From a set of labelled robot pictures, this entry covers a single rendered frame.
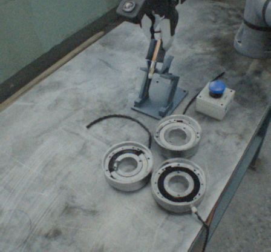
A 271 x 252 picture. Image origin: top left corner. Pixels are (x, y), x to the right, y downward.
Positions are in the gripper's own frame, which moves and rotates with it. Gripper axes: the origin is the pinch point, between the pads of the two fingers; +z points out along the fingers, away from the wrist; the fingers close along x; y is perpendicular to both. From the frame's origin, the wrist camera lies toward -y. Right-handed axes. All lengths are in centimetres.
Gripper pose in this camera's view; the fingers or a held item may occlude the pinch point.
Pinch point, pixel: (158, 46)
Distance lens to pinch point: 68.6
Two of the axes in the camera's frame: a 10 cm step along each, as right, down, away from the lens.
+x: -8.3, -3.5, 4.4
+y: 5.5, -6.6, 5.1
